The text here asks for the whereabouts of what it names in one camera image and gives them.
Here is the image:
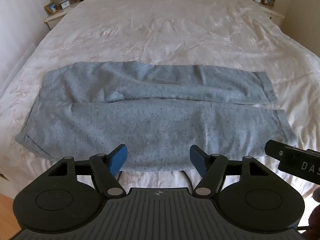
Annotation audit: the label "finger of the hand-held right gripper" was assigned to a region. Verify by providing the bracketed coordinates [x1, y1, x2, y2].
[264, 139, 310, 161]

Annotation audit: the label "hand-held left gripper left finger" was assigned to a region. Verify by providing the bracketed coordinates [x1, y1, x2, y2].
[46, 144, 128, 199]

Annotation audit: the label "person's right forearm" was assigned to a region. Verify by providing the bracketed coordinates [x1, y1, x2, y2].
[307, 186, 320, 233]

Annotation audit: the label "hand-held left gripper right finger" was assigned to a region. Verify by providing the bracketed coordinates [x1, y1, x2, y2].
[189, 144, 272, 199]

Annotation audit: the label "light blue speckled pants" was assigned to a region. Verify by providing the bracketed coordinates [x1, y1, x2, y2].
[15, 61, 298, 173]

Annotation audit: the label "white nightstand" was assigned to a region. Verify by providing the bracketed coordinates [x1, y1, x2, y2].
[44, 0, 88, 31]
[244, 0, 286, 26]

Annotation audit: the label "black cable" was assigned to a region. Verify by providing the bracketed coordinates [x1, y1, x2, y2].
[179, 170, 194, 193]

